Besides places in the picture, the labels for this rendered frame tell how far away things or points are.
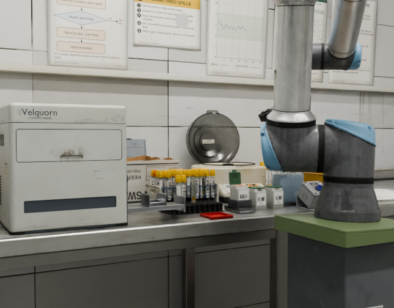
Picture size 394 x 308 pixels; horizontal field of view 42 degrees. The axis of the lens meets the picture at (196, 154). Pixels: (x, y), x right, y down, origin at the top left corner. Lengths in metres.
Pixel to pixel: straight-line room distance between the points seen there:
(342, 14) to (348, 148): 0.33
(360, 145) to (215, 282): 1.19
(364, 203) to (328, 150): 0.14
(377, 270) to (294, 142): 0.34
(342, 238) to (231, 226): 0.41
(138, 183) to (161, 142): 0.44
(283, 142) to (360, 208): 0.22
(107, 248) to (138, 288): 0.80
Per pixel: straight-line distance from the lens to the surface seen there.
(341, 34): 1.39
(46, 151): 1.24
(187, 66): 2.09
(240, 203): 1.50
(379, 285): 1.24
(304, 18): 1.18
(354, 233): 1.09
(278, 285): 1.56
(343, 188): 1.21
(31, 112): 1.23
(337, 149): 1.20
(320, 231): 1.13
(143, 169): 1.62
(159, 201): 1.35
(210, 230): 1.37
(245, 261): 2.28
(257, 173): 1.81
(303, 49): 1.18
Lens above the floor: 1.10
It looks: 2 degrees down
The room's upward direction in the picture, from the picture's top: straight up
